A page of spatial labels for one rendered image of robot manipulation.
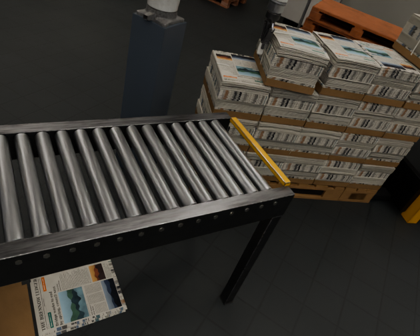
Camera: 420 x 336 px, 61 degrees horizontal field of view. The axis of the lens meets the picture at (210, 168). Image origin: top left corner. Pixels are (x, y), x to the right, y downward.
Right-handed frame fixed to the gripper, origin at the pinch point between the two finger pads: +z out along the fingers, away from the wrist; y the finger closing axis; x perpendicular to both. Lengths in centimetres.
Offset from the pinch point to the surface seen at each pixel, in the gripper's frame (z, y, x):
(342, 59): -9.1, -18.6, -38.5
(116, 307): 95, -100, 67
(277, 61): -1.5, -18.5, -3.0
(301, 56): -7.3, -20.2, -13.8
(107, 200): 16, -106, 76
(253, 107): 27.1, -18.6, -0.1
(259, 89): 15.1, -18.7, 0.6
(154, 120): 16, -60, 60
